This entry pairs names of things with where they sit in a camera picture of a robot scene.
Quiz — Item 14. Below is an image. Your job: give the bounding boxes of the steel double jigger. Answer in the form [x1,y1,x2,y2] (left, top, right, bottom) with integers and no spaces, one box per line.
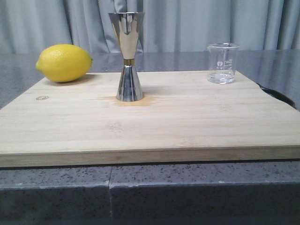
[109,12,144,102]

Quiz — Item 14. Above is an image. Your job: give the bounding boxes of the grey curtain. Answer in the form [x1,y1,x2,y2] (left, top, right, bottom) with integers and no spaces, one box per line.
[0,0,300,53]

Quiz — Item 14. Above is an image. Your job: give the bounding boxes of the small glass beaker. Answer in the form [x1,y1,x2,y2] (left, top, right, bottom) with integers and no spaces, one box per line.
[207,43,240,84]

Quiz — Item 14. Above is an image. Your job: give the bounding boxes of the black object behind board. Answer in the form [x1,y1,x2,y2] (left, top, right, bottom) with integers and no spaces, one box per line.
[257,83,296,109]

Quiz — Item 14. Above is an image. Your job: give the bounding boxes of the light wooden cutting board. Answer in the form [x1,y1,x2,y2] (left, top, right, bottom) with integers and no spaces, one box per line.
[0,71,300,167]

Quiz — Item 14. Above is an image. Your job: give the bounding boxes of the yellow lemon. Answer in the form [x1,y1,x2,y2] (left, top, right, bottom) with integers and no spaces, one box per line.
[36,44,93,83]

